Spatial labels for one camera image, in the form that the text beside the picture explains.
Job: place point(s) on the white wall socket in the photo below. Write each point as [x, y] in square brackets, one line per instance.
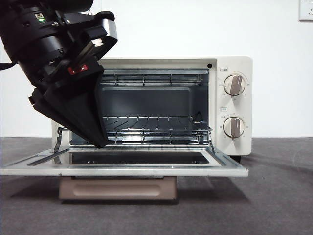
[305, 9]

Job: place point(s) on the cream toaster oven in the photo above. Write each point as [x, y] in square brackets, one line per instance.
[234, 63]

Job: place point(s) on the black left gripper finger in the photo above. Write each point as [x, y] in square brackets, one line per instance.
[83, 112]
[49, 111]

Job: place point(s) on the beige oven knob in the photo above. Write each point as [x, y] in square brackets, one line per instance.
[233, 127]
[235, 85]

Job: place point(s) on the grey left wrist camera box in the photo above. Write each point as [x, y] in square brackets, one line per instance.
[108, 29]

